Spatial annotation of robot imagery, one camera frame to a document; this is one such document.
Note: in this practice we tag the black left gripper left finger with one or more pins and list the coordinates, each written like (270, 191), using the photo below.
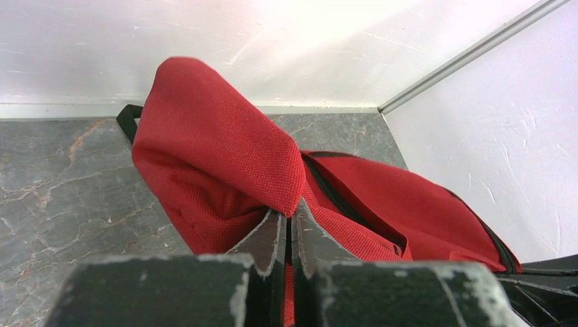
(265, 287)

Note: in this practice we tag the red backpack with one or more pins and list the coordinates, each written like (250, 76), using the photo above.
(216, 165)

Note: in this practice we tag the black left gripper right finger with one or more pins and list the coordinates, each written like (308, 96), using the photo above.
(314, 253)

